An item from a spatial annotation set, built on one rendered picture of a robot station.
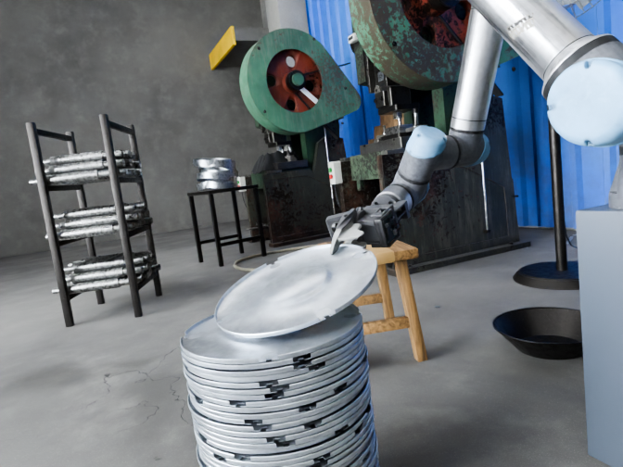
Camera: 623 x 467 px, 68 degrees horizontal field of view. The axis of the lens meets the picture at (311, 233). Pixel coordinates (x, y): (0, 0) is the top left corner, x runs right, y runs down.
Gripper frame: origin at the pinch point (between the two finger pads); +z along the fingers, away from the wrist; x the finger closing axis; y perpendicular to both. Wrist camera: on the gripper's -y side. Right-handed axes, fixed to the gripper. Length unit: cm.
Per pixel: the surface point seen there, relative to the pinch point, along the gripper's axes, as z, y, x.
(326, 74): -275, -177, -20
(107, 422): 30, -65, 35
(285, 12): -436, -321, -96
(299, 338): 22.7, 8.1, 2.0
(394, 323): -32, -12, 40
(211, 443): 37.2, -0.9, 10.9
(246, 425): 34.4, 4.7, 8.5
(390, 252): -36.6, -10.6, 19.8
